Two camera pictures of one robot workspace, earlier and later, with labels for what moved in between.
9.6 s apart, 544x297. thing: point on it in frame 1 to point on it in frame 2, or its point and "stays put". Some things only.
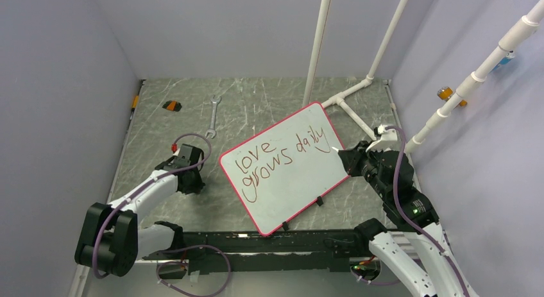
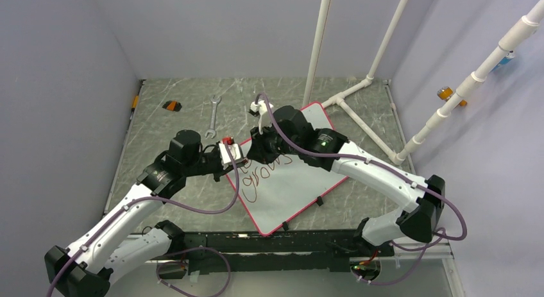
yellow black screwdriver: (135, 105) stays put
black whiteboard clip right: (319, 201) stays put
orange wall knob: (444, 93) stays put
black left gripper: (197, 186) to (222, 171)
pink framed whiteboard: (279, 172) stays put
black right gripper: (351, 158) to (257, 151)
